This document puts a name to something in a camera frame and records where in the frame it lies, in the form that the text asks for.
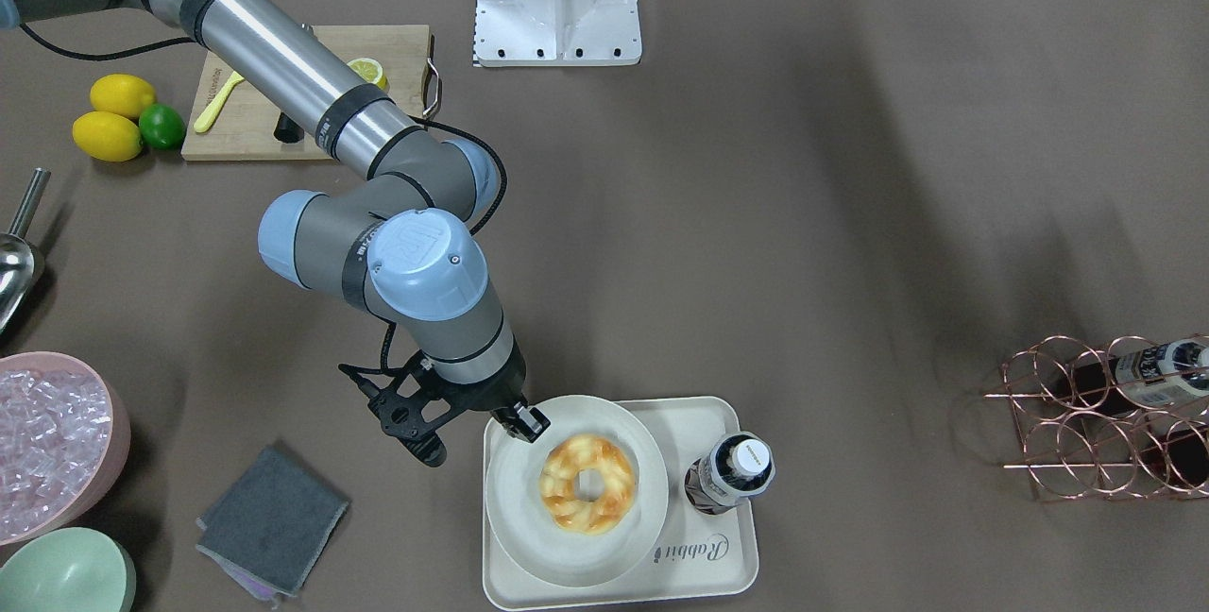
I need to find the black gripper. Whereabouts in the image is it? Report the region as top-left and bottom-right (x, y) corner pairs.
(430, 347), (550, 443)

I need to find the twisted glazed donut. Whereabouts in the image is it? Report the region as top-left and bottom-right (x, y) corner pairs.
(538, 433), (638, 536)

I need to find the white round plate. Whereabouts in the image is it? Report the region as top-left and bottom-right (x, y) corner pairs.
(485, 394), (670, 587)

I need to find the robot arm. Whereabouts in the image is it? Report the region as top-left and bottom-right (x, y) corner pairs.
(2, 0), (550, 466)

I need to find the cream rabbit tray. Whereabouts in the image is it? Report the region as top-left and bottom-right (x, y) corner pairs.
(481, 396), (759, 611)

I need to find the dark tea bottle on tray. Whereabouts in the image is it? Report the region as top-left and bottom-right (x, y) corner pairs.
(684, 432), (776, 516)

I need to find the grey folded cloth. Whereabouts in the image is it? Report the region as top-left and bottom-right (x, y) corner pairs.
(196, 445), (349, 607)

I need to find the lemon half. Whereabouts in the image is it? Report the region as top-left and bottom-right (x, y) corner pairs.
(347, 57), (389, 92)

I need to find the bamboo cutting board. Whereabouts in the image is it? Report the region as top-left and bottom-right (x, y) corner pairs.
(181, 24), (434, 163)

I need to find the yellow plastic knife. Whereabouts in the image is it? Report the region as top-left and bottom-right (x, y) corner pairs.
(193, 71), (245, 134)

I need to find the pink bowl of ice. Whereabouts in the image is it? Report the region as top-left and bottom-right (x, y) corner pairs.
(1, 352), (132, 545)

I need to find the mint green bowl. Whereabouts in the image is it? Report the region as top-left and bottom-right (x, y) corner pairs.
(1, 527), (137, 611)

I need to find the green lime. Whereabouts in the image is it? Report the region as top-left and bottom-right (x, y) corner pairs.
(137, 103), (187, 150)

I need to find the lower yellow lemon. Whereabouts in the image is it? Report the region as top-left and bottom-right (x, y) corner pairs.
(73, 111), (144, 162)

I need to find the yellow lemon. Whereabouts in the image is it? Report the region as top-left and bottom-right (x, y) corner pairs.
(73, 111), (144, 162)
(88, 73), (157, 121)

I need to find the upper yellow lemon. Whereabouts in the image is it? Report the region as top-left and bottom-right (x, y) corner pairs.
(88, 73), (157, 121)

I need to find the steel ice scoop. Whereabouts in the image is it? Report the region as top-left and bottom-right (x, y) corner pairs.
(1, 167), (52, 331)

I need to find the tea bottle in rack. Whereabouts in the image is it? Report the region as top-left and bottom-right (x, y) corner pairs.
(1072, 337), (1208, 416)

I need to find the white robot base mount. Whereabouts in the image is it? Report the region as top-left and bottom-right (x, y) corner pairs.
(472, 0), (643, 67)

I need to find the copper wire bottle rack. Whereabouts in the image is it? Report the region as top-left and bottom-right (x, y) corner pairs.
(987, 333), (1207, 502)

